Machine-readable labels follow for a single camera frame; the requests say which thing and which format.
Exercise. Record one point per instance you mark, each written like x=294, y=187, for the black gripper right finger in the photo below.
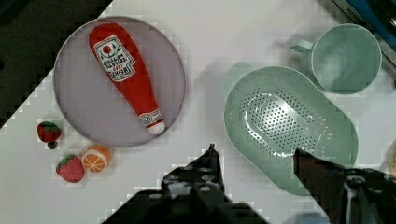
x=347, y=195

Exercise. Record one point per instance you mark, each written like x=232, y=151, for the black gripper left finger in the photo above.
x=205, y=170

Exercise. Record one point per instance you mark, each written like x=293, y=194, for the green perforated strainer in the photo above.
x=273, y=111

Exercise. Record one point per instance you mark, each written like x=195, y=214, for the toy orange half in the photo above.
x=96, y=158

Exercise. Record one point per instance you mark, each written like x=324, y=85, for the large red toy strawberry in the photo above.
x=70, y=169

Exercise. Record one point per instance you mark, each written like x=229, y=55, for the grey round plate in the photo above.
x=94, y=106

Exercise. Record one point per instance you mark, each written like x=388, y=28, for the green plastic mug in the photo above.
x=344, y=60

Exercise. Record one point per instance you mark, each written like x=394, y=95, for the red plush ketchup bottle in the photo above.
x=121, y=61

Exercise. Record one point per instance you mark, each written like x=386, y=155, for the small dark toy blueberry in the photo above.
x=52, y=145

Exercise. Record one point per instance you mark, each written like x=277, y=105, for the small red toy strawberry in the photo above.
x=48, y=131

